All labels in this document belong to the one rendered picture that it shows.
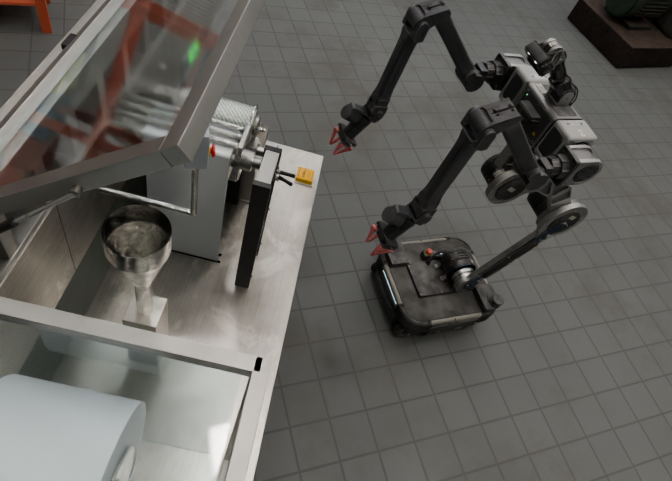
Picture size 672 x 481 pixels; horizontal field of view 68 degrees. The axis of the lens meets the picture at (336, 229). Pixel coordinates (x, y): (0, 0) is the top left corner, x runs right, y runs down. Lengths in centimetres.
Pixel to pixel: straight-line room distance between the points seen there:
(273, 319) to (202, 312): 24
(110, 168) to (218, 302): 111
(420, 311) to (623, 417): 138
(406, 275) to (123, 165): 228
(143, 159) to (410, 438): 228
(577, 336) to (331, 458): 178
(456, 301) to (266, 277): 136
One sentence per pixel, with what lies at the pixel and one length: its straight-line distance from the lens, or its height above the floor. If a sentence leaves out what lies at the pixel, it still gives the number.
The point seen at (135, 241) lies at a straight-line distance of 126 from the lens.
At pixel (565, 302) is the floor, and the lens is 365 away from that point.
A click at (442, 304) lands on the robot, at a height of 24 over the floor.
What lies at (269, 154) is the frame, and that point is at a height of 144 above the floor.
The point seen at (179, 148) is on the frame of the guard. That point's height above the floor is 200.
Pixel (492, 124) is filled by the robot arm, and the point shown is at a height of 168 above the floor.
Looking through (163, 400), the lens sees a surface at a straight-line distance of 91.
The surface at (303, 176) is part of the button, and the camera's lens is 212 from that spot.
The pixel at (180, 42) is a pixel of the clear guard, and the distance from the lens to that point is 96.
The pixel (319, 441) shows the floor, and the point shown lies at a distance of 259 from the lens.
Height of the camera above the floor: 245
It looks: 51 degrees down
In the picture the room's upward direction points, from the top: 23 degrees clockwise
